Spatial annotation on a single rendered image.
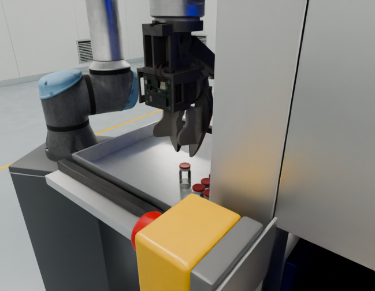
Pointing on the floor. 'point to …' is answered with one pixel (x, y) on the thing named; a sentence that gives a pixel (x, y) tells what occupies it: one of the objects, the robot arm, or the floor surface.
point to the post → (254, 109)
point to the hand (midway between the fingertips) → (187, 145)
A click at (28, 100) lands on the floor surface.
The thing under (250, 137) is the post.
